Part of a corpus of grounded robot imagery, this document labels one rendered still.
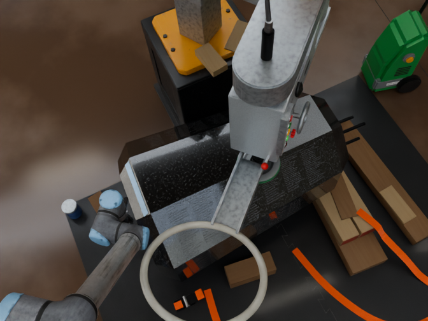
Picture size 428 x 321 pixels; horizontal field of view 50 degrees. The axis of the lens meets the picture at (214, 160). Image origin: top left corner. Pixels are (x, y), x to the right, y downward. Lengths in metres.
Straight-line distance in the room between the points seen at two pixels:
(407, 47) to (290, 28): 1.75
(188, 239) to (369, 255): 1.21
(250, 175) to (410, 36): 1.71
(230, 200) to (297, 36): 0.76
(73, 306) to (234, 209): 0.85
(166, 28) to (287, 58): 1.48
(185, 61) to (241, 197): 1.08
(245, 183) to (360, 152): 1.44
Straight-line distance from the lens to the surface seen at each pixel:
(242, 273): 2.88
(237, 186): 2.03
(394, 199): 3.21
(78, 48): 4.08
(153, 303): 1.72
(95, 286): 1.52
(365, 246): 3.06
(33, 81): 4.01
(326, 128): 2.49
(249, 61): 1.59
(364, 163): 3.28
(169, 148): 2.42
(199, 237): 2.39
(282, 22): 1.71
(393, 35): 3.42
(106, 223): 1.89
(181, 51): 2.83
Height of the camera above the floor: 2.95
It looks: 64 degrees down
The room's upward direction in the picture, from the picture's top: 7 degrees counter-clockwise
